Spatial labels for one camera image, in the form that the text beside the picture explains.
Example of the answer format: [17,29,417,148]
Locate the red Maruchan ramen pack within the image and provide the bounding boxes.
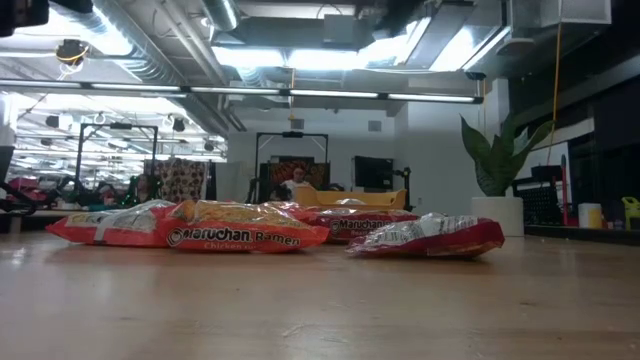
[269,201,421,245]
[346,212,506,260]

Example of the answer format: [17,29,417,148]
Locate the orange patterned fabric panel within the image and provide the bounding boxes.
[259,159,331,190]

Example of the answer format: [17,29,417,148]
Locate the person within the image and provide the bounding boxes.
[279,167,315,202]

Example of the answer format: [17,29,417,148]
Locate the orange plastic bin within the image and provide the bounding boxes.
[294,185,409,211]

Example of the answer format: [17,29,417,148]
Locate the black monitor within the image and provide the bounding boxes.
[353,155,395,190]

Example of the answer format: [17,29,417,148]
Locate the long LED light bar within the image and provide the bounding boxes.
[0,78,485,105]

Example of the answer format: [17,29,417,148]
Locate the brown patterned fabric panel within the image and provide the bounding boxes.
[144,157,210,204]

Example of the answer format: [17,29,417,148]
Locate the green snake plant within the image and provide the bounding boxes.
[459,113,556,199]

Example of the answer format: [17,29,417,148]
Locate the white plant pot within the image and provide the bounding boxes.
[470,195,526,237]

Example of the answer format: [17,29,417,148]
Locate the black crate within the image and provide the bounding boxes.
[512,164,566,227]

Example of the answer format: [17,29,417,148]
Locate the red pole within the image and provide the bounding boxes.
[559,153,572,227]

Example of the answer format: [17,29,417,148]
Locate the white and yellow roll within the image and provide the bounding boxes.
[578,202,605,230]

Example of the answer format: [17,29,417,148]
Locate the black shelving unit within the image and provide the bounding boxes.
[567,79,640,246]

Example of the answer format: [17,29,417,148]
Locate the green plastic object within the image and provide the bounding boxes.
[621,195,640,232]

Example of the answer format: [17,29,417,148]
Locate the silver ventilation duct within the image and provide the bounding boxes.
[202,0,240,31]

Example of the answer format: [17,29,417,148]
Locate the yellow hanging cord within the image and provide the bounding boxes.
[548,0,565,169]

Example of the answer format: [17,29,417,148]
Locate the ceiling cable reel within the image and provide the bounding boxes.
[53,38,91,67]

